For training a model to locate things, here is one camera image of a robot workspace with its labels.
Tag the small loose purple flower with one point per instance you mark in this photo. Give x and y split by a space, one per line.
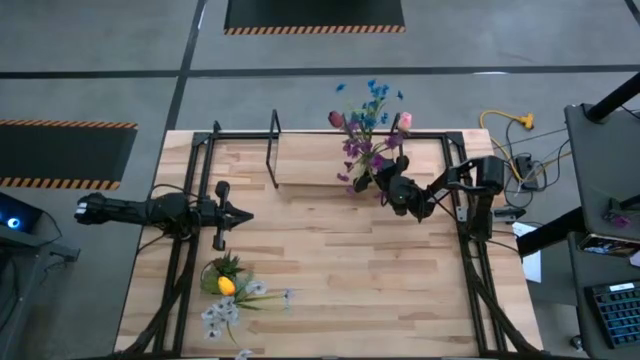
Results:
621 220

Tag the round-bellied clear glass vase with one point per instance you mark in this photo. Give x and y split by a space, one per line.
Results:
362 184

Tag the black hazard-striped floor mat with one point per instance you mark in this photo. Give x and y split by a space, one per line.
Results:
315 12
60 150

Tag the dark tablet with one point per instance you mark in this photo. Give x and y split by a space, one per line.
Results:
607 245

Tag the yellow-red artificial tulip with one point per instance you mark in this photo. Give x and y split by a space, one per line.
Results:
226 286

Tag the white paper sheet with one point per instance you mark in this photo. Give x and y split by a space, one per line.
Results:
532 260

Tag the wooden shelf with black frame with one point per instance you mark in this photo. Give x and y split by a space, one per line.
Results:
310 160

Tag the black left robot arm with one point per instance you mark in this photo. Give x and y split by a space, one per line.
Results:
125 212

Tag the black keyboard with blue keys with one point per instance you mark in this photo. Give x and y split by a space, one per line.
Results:
617 312

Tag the black box with blue light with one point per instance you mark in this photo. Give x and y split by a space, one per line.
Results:
15 215

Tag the black aluminium table frame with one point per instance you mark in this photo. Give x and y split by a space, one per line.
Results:
240 135

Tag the silver mounting bracket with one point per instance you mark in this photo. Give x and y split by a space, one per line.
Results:
461 214

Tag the dark red artificial tulip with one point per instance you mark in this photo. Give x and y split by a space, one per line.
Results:
336 119

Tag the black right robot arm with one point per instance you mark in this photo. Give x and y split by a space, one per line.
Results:
487 175

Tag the white artificial flower bunch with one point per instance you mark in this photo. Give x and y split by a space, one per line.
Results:
225 312

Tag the dark grey side cart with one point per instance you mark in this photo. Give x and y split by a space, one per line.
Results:
610 165

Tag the blue artificial flower bunch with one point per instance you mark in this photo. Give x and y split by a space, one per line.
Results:
378 91

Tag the potted artificial succulent plant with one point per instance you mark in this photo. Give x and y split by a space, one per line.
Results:
225 265

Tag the black power strip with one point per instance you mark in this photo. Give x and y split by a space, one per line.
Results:
526 170

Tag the white loose blossom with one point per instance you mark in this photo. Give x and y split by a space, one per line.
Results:
244 355

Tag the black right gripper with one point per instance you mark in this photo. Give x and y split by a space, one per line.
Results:
402 192

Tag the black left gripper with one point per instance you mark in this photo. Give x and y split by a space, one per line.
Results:
220 217

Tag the pink artificial tulip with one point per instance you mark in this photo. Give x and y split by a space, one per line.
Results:
405 121

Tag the purple artificial flower bunch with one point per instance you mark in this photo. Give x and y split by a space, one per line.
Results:
352 147

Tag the black stand pole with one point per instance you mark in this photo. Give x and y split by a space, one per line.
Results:
550 232
615 97

